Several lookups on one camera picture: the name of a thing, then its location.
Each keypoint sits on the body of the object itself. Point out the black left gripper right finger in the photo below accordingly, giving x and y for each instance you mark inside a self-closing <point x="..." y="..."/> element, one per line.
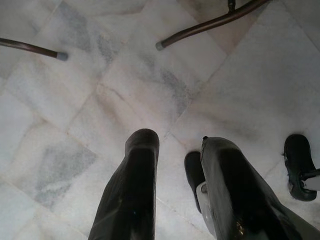
<point x="235" y="190"/>

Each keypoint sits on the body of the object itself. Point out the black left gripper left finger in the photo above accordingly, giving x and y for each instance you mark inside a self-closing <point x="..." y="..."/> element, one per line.
<point x="130" y="195"/>

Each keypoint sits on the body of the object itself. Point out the white left robot lower leg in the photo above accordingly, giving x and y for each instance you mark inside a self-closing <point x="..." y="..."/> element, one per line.
<point x="203" y="215"/>

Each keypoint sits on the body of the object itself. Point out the black left robot foot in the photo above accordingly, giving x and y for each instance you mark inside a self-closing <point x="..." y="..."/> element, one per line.
<point x="192" y="170"/>

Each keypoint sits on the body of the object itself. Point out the black robot foot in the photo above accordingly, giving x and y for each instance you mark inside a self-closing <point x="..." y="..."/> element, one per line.
<point x="192" y="170"/>
<point x="297" y="155"/>

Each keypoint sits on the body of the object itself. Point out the black right robot foot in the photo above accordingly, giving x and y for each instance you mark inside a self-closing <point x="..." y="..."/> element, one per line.
<point x="297" y="155"/>

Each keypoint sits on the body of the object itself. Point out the dark curved metal table leg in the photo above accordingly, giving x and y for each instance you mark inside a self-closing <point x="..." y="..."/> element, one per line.
<point x="200" y="26"/>

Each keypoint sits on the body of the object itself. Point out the dark straight metal furniture leg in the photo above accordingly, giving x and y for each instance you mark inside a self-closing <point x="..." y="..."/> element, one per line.
<point x="30" y="47"/>

